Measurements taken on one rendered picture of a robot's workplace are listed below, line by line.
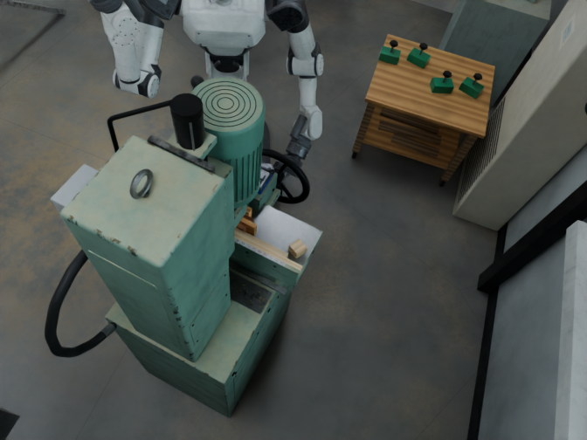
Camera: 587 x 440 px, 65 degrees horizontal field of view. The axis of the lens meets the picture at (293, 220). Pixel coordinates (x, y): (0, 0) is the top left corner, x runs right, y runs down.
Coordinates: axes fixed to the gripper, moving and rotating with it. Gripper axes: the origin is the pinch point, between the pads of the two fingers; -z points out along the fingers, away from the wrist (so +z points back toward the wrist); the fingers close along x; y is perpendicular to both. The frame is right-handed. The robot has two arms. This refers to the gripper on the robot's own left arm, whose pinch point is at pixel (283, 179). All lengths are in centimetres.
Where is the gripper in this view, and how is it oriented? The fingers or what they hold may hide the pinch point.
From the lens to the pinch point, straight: 191.6
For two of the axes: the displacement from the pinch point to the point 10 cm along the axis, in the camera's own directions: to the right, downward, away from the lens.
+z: 4.4, -9.0, -0.1
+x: -9.0, -4.4, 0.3
